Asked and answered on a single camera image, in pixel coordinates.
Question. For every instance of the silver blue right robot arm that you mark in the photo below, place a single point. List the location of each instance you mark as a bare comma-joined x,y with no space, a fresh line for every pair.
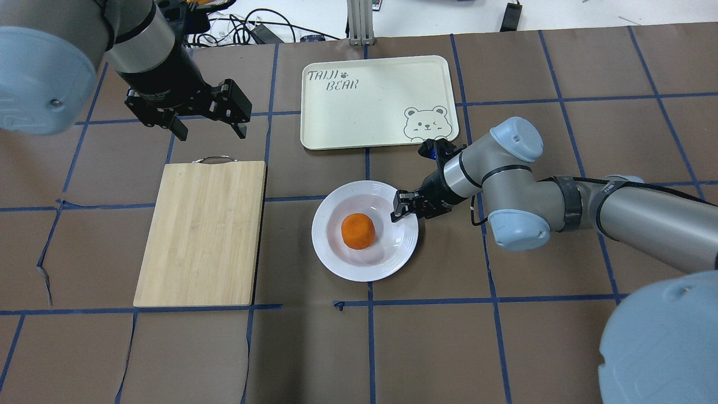
659,345

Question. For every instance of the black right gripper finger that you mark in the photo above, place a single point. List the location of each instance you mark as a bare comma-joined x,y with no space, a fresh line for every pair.
403,197
400,211

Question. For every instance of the aluminium frame post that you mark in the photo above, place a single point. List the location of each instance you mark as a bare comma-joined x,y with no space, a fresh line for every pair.
360,23

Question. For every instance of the orange mandarin fruit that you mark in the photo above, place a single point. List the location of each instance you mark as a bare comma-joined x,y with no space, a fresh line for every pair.
358,231

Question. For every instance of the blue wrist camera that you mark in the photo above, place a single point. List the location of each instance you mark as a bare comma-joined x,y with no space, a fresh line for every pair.
440,150

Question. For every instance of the black power adapter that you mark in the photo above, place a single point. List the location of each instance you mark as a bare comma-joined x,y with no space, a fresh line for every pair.
511,17

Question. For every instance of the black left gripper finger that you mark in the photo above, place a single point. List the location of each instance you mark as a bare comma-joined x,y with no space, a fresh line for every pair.
177,127
239,126

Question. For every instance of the white ribbed ceramic plate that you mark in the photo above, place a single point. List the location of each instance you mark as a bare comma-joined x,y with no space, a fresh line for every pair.
394,243

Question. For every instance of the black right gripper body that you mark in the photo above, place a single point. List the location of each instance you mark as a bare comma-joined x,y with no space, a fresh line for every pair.
436,190

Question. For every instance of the bamboo cutting board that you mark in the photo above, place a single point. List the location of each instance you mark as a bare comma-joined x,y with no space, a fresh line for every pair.
202,247

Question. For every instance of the cream bear plastic tray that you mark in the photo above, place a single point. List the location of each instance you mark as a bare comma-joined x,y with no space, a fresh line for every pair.
377,102

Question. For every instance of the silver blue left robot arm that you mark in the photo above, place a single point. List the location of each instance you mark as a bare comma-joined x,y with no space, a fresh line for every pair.
51,52

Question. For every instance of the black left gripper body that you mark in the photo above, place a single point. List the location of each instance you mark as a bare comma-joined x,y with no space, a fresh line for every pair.
166,79

